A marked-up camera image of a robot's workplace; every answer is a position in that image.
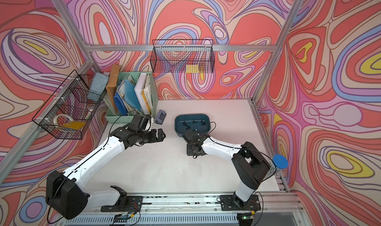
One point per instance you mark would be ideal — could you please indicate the yellow sticky note pad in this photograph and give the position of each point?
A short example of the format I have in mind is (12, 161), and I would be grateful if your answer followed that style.
(192, 68)

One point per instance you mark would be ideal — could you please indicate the black wire basket back wall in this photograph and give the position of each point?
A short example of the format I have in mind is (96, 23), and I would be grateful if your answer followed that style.
(172, 55)

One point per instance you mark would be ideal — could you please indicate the green plastic file organizer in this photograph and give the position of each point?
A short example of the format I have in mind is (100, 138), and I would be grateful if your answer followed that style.
(150, 92)

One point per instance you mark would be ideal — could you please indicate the grey blue sponge pad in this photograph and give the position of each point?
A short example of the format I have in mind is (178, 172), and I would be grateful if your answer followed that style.
(98, 84)

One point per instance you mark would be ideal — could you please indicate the white tape roll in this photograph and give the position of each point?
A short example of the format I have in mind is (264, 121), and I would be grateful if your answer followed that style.
(62, 119)

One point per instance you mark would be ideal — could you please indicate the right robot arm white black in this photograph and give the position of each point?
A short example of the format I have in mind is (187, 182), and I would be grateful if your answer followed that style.
(251, 166)

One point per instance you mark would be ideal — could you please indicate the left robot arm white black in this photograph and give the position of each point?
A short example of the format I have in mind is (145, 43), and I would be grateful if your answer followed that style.
(65, 191)

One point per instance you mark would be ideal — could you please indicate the blue folder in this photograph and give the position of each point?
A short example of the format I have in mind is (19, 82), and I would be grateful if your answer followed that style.
(126, 99)

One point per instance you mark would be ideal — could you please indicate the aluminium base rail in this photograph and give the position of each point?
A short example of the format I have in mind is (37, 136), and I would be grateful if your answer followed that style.
(274, 208)

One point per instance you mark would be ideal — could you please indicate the black wire basket wall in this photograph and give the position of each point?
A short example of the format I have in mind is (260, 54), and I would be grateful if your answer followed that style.
(172, 55)
(71, 97)

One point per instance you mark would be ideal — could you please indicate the brown cardboard folder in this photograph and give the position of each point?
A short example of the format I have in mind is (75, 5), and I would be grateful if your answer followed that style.
(112, 85)

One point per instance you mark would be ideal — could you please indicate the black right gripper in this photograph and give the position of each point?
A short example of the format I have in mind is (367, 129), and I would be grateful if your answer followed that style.
(189, 152)

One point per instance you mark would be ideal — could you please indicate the black wire basket left wall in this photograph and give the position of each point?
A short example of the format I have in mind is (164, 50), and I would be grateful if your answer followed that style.
(71, 97)

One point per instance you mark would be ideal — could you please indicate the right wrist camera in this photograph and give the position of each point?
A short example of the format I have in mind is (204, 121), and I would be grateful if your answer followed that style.
(190, 136)

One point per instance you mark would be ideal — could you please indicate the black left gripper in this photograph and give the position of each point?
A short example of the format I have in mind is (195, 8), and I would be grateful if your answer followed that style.
(154, 138)

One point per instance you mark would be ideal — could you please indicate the white binder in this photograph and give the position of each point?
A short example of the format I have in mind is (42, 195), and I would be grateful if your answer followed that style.
(139, 90)

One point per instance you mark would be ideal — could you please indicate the clear tube blue cap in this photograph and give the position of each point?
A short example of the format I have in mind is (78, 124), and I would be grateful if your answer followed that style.
(277, 164)

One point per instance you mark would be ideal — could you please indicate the yellow card in basket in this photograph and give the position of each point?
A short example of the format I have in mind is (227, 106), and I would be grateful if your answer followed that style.
(74, 125)

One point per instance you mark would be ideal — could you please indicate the grey blue hole punch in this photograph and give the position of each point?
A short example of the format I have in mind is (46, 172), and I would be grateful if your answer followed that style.
(160, 117)

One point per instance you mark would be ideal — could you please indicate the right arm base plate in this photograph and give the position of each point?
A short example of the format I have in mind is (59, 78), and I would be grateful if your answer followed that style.
(233, 203)

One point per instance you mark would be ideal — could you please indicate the dark teal storage box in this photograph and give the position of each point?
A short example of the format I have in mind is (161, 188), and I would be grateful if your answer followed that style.
(199, 123)

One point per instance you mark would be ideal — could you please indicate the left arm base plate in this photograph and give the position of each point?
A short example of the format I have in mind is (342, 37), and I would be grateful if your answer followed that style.
(125, 202)

